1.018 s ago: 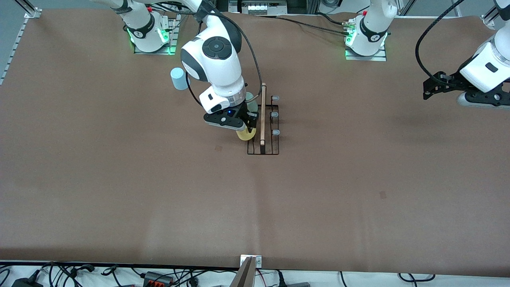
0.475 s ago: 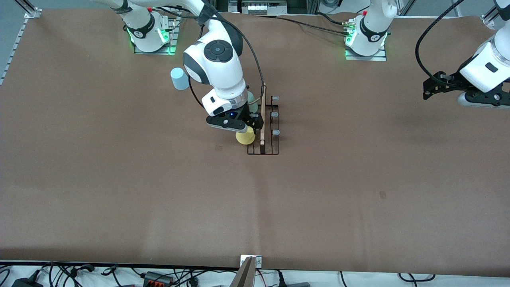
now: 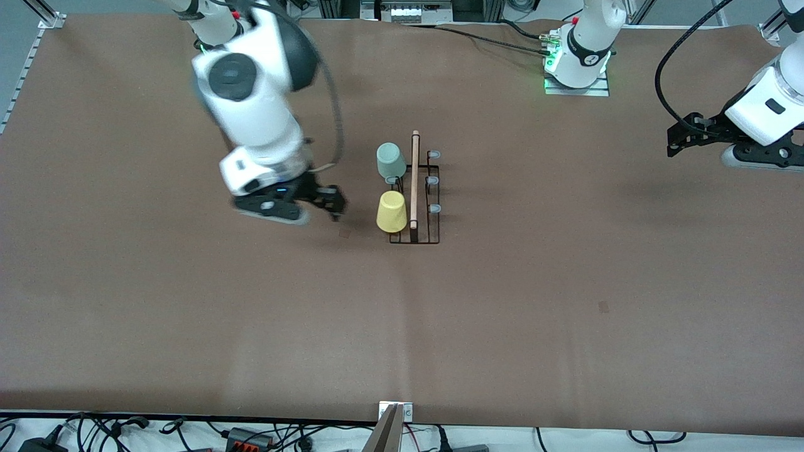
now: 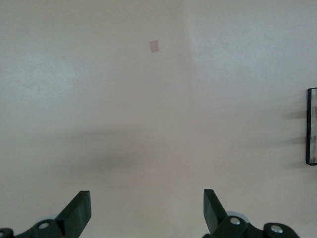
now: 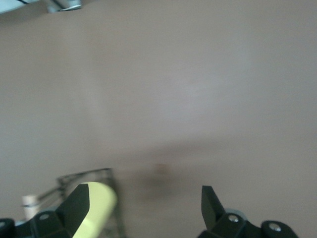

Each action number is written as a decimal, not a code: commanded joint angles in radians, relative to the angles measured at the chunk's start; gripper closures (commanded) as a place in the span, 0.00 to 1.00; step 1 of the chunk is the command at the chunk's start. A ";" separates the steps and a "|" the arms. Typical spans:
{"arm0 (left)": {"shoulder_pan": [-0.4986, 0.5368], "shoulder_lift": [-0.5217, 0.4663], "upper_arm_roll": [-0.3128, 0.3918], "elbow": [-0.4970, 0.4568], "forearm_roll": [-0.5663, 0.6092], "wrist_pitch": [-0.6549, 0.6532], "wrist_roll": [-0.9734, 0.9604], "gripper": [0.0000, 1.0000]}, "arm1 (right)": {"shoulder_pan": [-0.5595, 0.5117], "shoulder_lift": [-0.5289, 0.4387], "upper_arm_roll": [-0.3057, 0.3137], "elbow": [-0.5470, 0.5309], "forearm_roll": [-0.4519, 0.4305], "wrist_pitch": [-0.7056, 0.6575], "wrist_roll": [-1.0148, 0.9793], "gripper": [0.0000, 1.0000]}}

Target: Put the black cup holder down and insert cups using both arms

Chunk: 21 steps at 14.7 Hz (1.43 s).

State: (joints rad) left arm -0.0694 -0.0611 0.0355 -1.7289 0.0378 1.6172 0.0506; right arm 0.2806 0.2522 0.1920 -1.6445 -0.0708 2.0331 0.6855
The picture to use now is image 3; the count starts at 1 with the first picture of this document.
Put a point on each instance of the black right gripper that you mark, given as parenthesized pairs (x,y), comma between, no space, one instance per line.
(306,187)

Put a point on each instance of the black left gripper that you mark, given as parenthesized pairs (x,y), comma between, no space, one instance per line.
(711,127)

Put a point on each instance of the yellow plastic cup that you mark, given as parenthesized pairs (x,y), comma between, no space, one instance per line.
(392,212)

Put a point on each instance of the pale green plastic cup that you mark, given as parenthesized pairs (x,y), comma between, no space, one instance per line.
(391,161)

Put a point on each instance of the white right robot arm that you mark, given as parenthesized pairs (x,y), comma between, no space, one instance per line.
(251,107)

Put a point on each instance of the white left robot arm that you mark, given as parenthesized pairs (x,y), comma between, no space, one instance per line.
(584,50)

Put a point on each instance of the brown table mat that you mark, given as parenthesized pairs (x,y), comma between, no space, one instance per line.
(402,326)

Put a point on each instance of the grey control box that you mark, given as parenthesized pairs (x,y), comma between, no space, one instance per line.
(407,10)

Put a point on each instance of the black connector box orange levers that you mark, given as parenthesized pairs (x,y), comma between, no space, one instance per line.
(248,437)

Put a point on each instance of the black power plug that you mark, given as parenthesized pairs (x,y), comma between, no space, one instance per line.
(443,441)

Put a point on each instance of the aluminium corner profile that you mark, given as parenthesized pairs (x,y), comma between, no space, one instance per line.
(49,17)

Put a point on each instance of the black power adapter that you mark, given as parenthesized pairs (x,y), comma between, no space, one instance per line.
(44,446)

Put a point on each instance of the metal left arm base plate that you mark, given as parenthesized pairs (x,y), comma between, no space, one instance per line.
(578,91)

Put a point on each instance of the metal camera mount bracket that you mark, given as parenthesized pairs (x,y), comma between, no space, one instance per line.
(389,433)

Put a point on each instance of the perforated aluminium side rail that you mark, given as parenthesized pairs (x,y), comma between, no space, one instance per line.
(22,75)

